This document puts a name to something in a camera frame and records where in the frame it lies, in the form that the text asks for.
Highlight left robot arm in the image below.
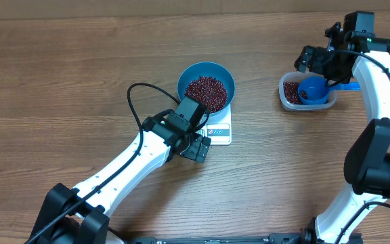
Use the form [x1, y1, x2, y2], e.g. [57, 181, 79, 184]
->
[28, 109, 211, 243]

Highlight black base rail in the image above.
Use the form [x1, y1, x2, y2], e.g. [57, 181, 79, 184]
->
[127, 233, 322, 244]

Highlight blue metal bowl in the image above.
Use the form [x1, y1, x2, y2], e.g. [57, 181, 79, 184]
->
[177, 62, 236, 116]

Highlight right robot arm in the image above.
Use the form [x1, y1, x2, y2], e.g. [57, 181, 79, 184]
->
[294, 11, 390, 243]

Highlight blue plastic measuring scoop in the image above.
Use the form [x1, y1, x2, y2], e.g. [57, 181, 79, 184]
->
[297, 77, 360, 105]

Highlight white digital kitchen scale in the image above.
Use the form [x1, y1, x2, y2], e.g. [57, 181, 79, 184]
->
[197, 104, 232, 146]

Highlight clear plastic food container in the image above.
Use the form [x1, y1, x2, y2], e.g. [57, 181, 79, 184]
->
[278, 71, 338, 112]

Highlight red adzuki beans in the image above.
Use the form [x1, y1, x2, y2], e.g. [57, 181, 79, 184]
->
[185, 76, 228, 113]

